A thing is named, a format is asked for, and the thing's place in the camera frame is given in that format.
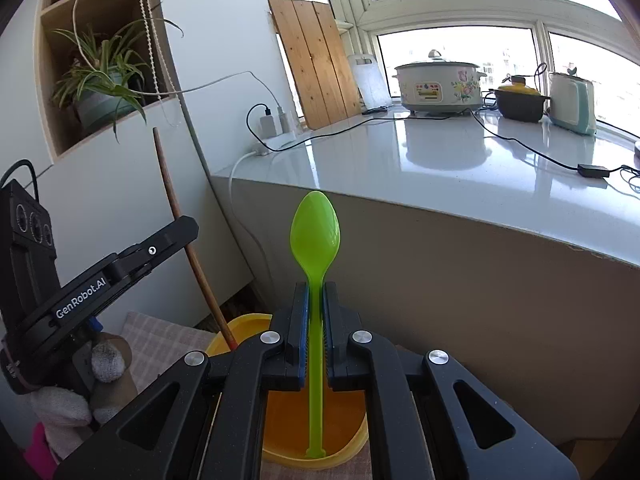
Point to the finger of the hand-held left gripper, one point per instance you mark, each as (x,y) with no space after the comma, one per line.
(160,245)

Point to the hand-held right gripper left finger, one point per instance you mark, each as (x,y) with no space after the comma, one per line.
(303,320)

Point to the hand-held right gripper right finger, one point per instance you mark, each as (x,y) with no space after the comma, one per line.
(326,325)

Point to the brown wooden chopstick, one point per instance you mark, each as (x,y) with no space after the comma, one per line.
(173,200)

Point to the green plastic spoon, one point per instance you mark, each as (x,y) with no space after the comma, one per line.
(315,230)

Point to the yellow plastic container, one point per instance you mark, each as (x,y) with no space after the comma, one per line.
(285,420)

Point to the person's left forearm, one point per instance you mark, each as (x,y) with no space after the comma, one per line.
(37,452)

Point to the person's left hand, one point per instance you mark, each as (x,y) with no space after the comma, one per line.
(107,360)

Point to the white cabinet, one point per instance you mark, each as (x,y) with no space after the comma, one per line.
(100,195)

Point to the pink plaid cloth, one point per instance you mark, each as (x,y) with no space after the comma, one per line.
(160,340)

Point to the wooden shelf cabinet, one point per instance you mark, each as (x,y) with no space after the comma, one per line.
(50,125)

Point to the white power strip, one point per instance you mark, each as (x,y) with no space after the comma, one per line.
(280,141)

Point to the white charger plug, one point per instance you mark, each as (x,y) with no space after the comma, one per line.
(267,125)

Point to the green spider plant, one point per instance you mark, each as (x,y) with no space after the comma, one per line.
(100,65)

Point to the wooden plank board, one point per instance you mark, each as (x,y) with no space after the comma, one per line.
(315,60)

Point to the white cutting board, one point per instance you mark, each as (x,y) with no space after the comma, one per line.
(370,82)

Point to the white floral slow cooker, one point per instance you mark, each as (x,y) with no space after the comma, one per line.
(440,90)

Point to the black pot with yellow lid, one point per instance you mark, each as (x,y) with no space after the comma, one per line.
(520,107)

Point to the black power adapter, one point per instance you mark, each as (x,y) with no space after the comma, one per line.
(593,170)

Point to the white and teal kettle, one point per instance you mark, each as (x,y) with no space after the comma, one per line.
(570,100)

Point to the white window frame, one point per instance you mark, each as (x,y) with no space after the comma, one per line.
(450,7)

